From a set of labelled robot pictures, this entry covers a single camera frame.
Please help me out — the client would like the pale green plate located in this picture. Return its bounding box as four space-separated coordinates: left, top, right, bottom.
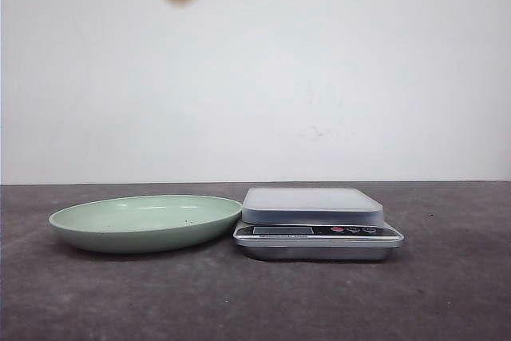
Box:
49 194 242 254

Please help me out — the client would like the silver digital kitchen scale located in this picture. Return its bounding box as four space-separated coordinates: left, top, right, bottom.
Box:
233 187 404 261

